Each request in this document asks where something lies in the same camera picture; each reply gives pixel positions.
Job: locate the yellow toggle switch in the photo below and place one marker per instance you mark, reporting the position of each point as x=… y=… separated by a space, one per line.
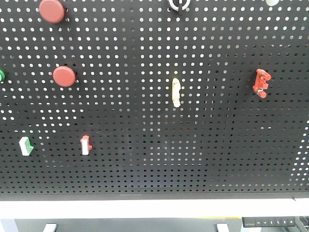
x=176 y=87

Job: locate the upper red mushroom button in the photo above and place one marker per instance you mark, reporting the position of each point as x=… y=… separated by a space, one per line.
x=52 y=11

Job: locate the white height-adjustable desk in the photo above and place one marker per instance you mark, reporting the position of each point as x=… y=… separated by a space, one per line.
x=154 y=208

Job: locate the red mushroom button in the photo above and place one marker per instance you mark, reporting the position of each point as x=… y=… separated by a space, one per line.
x=64 y=76
x=52 y=11

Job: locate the white rocker switch red base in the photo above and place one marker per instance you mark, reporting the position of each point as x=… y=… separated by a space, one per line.
x=85 y=145

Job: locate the red toggle switch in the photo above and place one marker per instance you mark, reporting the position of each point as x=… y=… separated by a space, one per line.
x=261 y=83

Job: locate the white round indicator button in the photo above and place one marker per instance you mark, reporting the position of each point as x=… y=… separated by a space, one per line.
x=272 y=2

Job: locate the green push button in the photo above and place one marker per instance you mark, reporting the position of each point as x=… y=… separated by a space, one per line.
x=2 y=75

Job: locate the white rocker switch green base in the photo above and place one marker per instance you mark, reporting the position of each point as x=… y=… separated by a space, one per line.
x=25 y=146

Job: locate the black white rotary selector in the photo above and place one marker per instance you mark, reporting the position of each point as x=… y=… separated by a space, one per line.
x=179 y=5

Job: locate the lower red mushroom button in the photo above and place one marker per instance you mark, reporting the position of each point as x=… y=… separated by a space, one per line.
x=64 y=76

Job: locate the black perforated pegboard panel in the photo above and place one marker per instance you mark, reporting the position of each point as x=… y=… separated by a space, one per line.
x=224 y=141

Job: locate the black desk height controller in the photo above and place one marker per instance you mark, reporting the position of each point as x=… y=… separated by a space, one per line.
x=250 y=222

